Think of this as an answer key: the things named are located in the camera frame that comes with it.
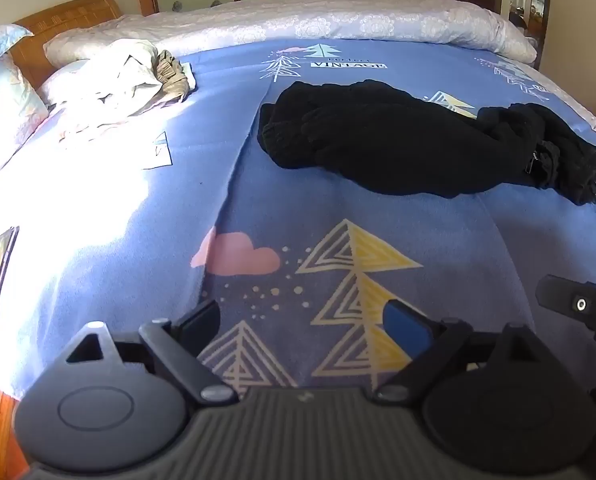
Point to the black pants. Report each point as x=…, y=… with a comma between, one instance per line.
x=403, y=140

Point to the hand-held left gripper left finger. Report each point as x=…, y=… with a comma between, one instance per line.
x=200, y=322

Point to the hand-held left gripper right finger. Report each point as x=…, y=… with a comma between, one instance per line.
x=403, y=327

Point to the large floral pillow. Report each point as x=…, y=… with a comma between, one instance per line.
x=2, y=110

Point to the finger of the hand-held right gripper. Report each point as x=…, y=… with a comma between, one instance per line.
x=573, y=302

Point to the blue tree-print blanket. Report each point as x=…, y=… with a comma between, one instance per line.
x=288, y=220

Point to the cream crumpled garment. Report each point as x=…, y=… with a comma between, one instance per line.
x=117, y=77

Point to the wooden headboard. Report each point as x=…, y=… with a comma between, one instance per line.
x=67, y=25

